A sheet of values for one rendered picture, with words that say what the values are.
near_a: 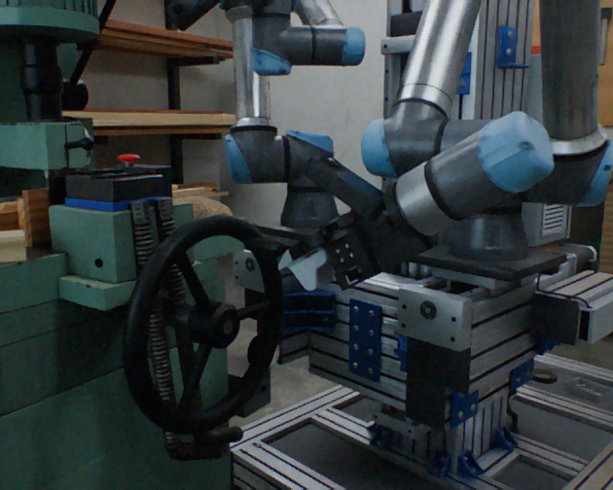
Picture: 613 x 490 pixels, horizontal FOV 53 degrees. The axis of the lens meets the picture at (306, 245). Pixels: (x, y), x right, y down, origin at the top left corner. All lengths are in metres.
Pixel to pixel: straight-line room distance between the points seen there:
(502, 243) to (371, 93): 3.17
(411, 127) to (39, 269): 0.50
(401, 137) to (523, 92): 0.86
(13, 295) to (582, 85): 0.87
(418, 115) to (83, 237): 0.45
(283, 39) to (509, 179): 0.69
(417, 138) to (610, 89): 3.15
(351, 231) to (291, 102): 3.89
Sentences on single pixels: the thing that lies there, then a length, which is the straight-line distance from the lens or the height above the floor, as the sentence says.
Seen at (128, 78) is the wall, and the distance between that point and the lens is 4.31.
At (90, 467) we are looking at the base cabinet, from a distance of 0.99.
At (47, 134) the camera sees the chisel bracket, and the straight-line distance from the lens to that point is 0.98.
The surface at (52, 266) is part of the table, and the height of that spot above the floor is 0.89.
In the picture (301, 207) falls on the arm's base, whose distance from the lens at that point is 1.48.
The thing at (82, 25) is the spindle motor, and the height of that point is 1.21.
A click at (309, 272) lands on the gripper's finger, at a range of 0.77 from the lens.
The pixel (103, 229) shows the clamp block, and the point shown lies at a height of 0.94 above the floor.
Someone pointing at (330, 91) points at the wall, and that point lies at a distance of 4.42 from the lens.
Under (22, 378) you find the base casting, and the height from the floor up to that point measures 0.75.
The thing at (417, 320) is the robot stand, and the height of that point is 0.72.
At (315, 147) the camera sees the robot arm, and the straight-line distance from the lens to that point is 1.47.
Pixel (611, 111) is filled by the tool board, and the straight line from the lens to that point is 3.88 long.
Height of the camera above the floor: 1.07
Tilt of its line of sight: 11 degrees down
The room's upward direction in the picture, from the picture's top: straight up
